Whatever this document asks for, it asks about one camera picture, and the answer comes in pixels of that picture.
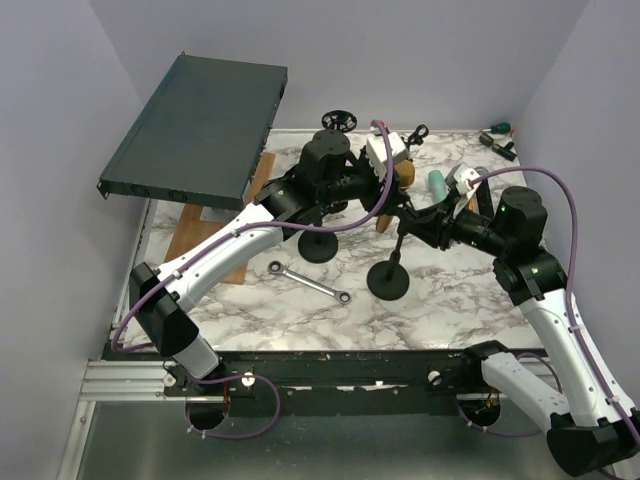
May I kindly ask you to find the mint green toy microphone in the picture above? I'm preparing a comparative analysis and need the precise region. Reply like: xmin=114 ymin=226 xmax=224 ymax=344
xmin=427 ymin=170 xmax=449 ymax=203

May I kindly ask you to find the gold microphone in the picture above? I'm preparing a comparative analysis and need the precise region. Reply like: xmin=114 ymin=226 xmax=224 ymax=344
xmin=375 ymin=160 xmax=415 ymax=233

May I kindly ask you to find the black microphone silver grille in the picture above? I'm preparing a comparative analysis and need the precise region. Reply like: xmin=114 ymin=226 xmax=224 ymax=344
xmin=476 ymin=180 xmax=495 ymax=219

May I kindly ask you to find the black round-base clip stand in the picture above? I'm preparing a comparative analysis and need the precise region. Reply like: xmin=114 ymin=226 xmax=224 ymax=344
xmin=365 ymin=197 xmax=426 ymax=301

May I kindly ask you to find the black tripod clip stand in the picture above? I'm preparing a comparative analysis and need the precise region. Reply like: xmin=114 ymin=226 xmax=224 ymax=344
xmin=402 ymin=124 xmax=430 ymax=149

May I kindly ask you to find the black tripod shock-mount stand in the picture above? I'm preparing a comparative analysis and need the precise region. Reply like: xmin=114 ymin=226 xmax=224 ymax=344
xmin=321 ymin=110 xmax=358 ymax=133

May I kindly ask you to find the black round-base shock-mount stand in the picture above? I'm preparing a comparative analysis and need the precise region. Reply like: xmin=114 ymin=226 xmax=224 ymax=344
xmin=298 ymin=231 xmax=339 ymax=264

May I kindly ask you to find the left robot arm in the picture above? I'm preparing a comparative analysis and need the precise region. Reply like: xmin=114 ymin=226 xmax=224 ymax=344
xmin=122 ymin=120 xmax=406 ymax=380

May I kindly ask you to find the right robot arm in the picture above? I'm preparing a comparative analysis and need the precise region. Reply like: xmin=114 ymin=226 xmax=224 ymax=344
xmin=400 ymin=187 xmax=639 ymax=476

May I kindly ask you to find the silver ratchet wrench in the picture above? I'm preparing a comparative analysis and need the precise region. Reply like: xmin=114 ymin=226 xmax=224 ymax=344
xmin=268 ymin=260 xmax=352 ymax=305

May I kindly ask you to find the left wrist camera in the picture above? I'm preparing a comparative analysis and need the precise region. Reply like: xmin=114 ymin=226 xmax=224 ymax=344
xmin=365 ymin=132 xmax=410 ymax=180

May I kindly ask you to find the green-handled screwdriver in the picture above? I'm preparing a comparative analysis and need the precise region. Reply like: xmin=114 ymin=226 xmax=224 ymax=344
xmin=481 ymin=122 xmax=514 ymax=135

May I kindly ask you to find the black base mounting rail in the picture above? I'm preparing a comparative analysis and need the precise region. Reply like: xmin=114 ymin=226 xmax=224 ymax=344
xmin=164 ymin=343 xmax=501 ymax=425

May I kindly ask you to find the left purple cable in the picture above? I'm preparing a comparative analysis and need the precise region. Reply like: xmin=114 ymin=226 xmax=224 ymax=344
xmin=110 ymin=119 xmax=394 ymax=441

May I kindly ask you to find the purple cable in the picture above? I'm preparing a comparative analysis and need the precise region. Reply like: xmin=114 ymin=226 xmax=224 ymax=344
xmin=110 ymin=119 xmax=394 ymax=441
xmin=457 ymin=167 xmax=640 ymax=480

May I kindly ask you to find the dark rack-mount equipment case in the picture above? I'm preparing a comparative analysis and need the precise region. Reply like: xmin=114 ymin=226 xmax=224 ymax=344
xmin=97 ymin=54 xmax=288 ymax=211

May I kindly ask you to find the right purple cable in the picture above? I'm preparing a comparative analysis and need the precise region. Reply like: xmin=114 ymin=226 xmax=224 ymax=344
xmin=457 ymin=167 xmax=640 ymax=480

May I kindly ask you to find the aluminium frame rail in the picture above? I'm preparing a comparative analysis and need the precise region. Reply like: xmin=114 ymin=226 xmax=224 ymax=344
xmin=54 ymin=319 xmax=166 ymax=480

